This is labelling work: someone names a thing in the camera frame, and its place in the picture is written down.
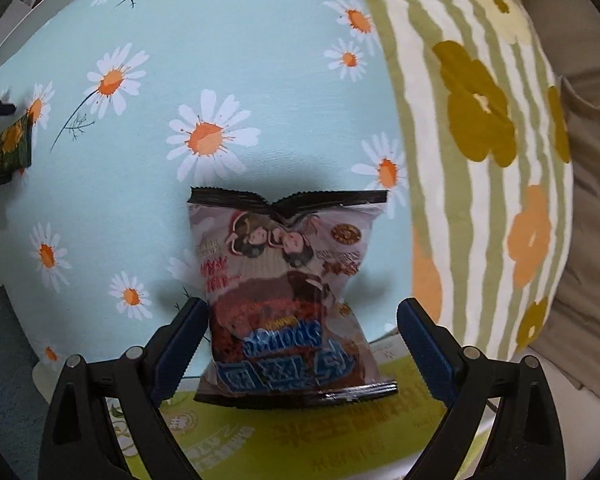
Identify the yellow green cardboard box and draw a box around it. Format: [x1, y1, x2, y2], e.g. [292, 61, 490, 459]
[102, 337, 501, 480]

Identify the brown cartoon print snack bag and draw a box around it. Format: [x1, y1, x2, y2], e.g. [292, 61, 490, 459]
[189, 186, 399, 409]

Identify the green striped floral quilt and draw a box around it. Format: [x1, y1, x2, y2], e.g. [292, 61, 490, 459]
[347, 0, 575, 356]

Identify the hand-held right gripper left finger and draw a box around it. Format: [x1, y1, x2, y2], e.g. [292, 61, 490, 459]
[39, 297, 210, 480]

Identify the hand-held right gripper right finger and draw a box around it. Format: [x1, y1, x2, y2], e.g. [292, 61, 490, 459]
[396, 298, 567, 480]

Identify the blue daisy print cloth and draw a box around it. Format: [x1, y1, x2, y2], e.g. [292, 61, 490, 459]
[0, 0, 416, 396]

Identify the small green snack packet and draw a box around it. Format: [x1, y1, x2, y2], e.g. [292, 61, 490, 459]
[0, 114, 35, 182]

